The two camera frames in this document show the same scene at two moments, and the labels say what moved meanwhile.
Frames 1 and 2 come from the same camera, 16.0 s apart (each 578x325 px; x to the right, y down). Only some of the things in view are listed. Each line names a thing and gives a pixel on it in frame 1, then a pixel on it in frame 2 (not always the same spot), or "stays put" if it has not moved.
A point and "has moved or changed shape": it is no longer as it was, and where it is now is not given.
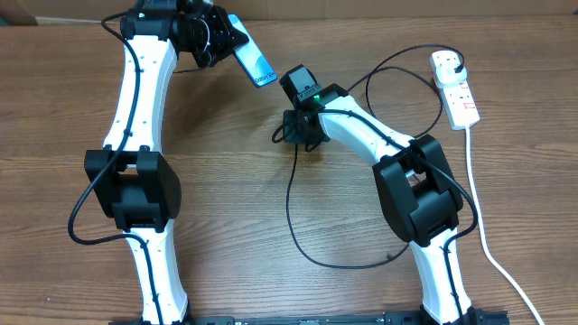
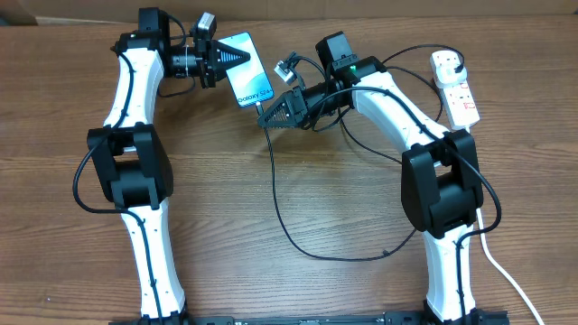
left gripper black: (228, 39) -> (213, 51)
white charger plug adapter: (443, 68) stays put
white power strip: (459, 105) stays put
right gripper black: (293, 136) -> (296, 106)
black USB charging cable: (368, 75) -> (293, 235)
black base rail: (479, 319) stays put
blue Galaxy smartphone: (260, 69) has moved or changed shape
